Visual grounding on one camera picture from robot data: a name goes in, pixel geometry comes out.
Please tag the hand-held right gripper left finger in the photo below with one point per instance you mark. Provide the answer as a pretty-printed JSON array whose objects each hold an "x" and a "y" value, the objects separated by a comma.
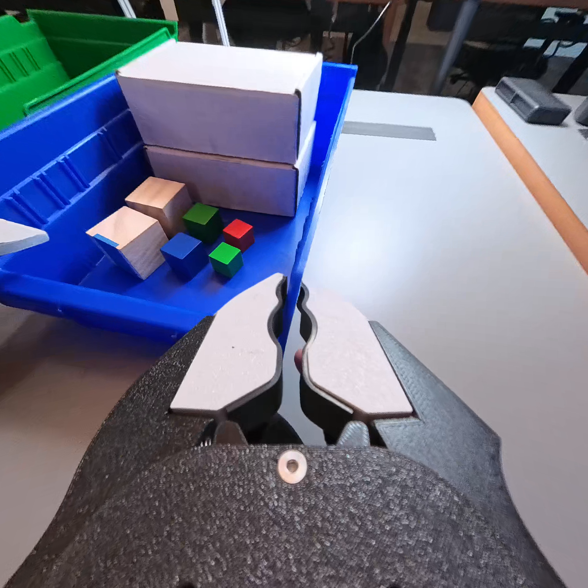
[{"x": 229, "y": 363}]

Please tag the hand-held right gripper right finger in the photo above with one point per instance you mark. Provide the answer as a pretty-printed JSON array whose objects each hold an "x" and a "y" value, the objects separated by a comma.
[{"x": 353, "y": 363}]

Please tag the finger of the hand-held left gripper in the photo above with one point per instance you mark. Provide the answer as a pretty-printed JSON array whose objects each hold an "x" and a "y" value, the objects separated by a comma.
[{"x": 18, "y": 236}]

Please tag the small green wooden cube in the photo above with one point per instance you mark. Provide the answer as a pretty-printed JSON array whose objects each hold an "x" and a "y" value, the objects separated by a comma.
[{"x": 225, "y": 255}]

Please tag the blue plastic bin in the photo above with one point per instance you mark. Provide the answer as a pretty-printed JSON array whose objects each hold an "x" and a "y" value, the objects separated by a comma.
[{"x": 92, "y": 317}]

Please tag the wooden cube with blue mark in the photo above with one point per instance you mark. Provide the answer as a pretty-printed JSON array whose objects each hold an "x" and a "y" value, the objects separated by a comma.
[{"x": 133, "y": 239}]

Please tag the red wooden cube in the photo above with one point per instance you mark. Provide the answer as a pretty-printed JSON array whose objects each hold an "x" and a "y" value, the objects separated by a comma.
[{"x": 238, "y": 229}]

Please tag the plain wooden cube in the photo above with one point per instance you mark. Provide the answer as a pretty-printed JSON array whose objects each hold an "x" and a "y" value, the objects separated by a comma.
[{"x": 156, "y": 197}]

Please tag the green plastic bin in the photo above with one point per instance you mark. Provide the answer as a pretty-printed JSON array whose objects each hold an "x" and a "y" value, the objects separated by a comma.
[{"x": 27, "y": 59}]

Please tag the white cardboard mailer box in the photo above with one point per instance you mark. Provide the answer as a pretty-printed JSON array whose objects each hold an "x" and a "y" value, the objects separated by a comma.
[
  {"x": 229, "y": 183},
  {"x": 206, "y": 115}
]

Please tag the grey desk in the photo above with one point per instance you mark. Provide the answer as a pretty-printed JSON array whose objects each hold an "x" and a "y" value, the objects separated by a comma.
[{"x": 436, "y": 229}]

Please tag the person's right hand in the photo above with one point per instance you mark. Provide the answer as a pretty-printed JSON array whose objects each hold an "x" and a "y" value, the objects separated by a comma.
[{"x": 298, "y": 361}]

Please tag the dark grey device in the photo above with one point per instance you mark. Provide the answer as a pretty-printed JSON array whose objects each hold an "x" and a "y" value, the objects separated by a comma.
[{"x": 533, "y": 103}]

